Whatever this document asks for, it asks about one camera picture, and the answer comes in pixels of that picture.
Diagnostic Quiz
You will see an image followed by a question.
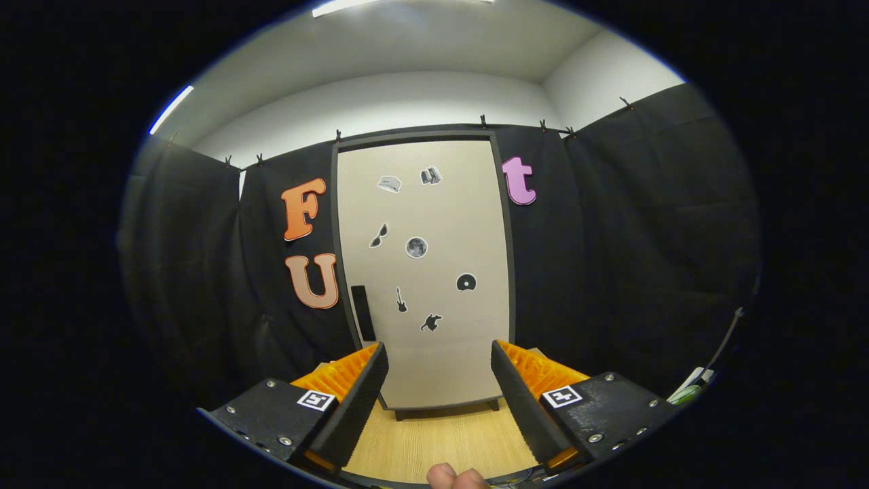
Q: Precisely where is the black backdrop cloth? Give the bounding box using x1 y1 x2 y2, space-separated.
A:
119 81 761 408

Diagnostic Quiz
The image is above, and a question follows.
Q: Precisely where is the wide ceiling light panel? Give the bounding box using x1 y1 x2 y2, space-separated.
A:
311 0 381 19

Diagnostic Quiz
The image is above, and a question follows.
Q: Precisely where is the row of black cloth clips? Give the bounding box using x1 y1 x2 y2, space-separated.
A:
224 97 632 169

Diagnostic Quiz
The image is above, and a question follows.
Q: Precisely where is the narrow ceiling light panel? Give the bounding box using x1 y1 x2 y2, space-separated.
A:
148 85 195 135

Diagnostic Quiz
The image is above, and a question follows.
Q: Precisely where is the dark grey shoe cabinet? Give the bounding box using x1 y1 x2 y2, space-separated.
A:
331 129 517 422

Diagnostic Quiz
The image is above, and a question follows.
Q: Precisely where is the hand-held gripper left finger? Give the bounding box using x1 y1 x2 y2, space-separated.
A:
200 342 391 476

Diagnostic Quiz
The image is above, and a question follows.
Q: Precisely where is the small white object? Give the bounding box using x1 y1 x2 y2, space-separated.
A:
667 367 715 407

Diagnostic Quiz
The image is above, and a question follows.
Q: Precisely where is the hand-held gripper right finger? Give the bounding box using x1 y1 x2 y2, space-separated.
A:
490 340 683 475

